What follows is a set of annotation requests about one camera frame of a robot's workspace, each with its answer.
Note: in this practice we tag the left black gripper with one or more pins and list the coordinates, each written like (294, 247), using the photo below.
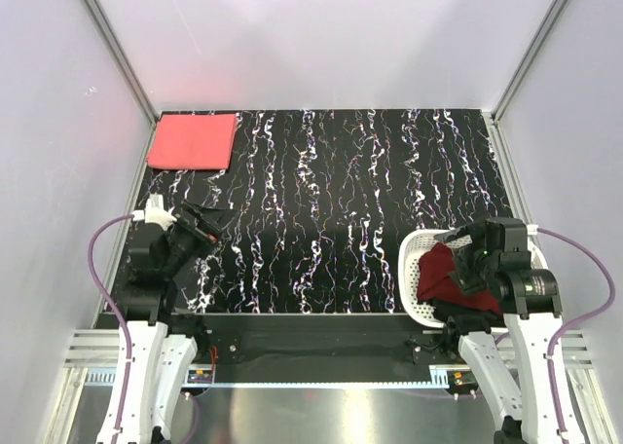
(211, 222)

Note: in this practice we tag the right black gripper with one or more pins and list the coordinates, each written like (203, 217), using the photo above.
(467, 279)

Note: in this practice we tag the dark red t shirt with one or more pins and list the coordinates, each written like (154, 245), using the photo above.
(436, 285)

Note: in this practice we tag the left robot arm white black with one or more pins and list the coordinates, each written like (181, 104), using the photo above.
(157, 346)

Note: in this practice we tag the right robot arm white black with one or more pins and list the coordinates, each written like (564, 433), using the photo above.
(532, 405)

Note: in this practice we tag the white plastic laundry basket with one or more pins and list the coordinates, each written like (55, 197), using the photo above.
(413, 247)

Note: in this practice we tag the folded pink t shirt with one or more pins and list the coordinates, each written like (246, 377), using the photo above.
(193, 142)

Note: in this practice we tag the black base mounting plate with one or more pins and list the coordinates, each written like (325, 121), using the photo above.
(318, 342)

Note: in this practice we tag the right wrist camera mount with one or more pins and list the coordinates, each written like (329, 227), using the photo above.
(506, 235)

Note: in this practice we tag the right aluminium frame post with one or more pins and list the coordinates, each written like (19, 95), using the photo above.
(538, 40)

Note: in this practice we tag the aluminium frame post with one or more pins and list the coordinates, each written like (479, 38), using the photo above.
(538, 40)
(110, 40)

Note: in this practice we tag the white slotted cable duct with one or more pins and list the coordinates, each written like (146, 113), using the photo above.
(228, 378)

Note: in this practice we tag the left aluminium frame post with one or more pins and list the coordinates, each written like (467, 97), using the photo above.
(110, 40)

